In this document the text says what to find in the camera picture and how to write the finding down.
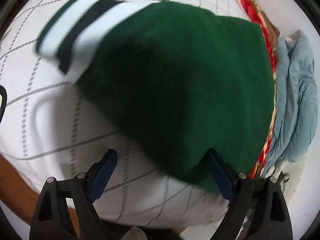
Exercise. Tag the light blue quilt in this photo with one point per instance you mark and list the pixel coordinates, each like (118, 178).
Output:
(296, 101)

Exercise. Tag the white fluffy pillow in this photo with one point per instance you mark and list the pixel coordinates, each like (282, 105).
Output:
(288, 175)

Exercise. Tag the dark green sweater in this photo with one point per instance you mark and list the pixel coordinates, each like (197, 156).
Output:
(177, 79)

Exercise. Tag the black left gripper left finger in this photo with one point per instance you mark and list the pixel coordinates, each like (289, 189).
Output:
(51, 219)

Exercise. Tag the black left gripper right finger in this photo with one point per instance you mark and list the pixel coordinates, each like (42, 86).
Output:
(262, 198)

